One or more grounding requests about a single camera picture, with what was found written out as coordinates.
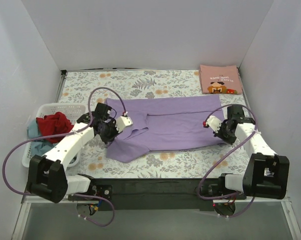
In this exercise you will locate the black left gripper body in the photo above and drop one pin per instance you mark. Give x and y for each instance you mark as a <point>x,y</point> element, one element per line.
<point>113,131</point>

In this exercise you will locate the white plastic laundry basket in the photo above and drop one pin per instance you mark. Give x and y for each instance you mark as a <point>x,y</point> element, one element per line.
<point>72,111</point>

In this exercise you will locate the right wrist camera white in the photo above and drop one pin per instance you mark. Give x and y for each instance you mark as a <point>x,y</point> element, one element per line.
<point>214,123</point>

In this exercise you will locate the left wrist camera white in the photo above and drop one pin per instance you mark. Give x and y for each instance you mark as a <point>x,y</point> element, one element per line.
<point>123,122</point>

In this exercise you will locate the red t shirt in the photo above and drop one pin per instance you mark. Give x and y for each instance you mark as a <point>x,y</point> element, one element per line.
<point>54,124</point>

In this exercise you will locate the purple t shirt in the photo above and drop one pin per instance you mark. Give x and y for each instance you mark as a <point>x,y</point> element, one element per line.
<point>164,124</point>

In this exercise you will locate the floral tablecloth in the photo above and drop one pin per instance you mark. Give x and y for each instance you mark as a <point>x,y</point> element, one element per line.
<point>81,86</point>

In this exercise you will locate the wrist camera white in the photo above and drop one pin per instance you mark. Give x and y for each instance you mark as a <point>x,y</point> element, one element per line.
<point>214,123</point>
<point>123,122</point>

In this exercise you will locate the folded pink printed t shirt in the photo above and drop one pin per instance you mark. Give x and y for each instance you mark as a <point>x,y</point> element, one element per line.
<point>220,80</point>

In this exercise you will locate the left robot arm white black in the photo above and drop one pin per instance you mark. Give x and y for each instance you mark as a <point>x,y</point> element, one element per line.
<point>47,176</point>

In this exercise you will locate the aluminium frame rail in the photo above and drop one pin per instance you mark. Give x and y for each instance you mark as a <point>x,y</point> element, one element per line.
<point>263,220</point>

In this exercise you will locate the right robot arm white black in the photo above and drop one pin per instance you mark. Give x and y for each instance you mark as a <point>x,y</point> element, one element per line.
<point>266,174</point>

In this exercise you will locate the blue t shirt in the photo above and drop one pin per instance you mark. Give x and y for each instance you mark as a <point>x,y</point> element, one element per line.
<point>41,146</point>

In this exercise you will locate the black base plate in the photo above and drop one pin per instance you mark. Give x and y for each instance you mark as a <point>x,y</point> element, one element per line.
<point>156,193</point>

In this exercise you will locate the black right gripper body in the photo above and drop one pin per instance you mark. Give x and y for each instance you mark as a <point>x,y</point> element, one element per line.
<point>220,130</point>

